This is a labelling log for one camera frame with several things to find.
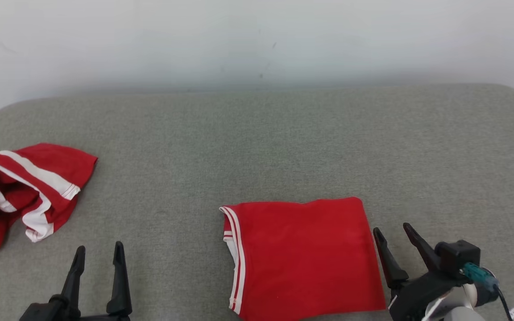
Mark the red jersey number 23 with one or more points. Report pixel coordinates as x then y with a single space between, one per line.
306 258

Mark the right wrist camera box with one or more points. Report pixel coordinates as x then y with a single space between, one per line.
455 254

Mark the red white striped shorts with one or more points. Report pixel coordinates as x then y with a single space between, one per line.
60 160

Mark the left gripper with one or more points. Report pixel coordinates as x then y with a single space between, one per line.
43 313

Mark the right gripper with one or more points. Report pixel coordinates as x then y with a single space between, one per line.
413 298

